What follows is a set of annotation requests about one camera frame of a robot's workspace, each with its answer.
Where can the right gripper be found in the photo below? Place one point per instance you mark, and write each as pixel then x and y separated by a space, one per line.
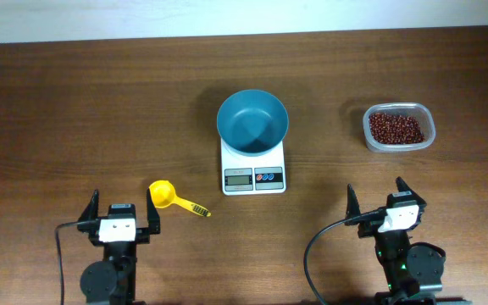
pixel 365 229

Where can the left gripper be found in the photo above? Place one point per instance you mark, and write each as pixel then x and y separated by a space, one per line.
pixel 145 231

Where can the yellow plastic measuring scoop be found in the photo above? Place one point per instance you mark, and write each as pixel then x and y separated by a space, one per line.
pixel 163 195

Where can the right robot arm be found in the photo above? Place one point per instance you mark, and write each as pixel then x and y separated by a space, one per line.
pixel 413 271

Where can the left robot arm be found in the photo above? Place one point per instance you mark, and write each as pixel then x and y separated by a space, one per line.
pixel 112 280

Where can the white digital kitchen scale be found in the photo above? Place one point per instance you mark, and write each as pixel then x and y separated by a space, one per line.
pixel 245 174

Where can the teal plastic bowl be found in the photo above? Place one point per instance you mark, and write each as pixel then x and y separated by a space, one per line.
pixel 252 122

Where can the red beans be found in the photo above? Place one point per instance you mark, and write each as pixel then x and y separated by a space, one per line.
pixel 392 129

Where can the clear plastic container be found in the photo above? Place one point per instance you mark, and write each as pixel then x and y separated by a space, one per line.
pixel 416 110

